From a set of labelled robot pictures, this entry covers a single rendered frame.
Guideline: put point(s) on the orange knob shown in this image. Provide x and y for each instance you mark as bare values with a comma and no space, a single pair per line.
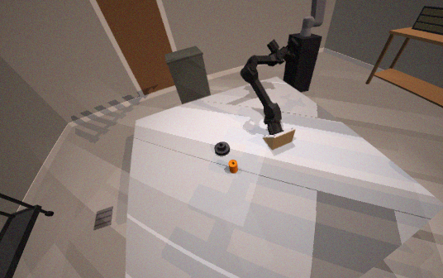
233,166

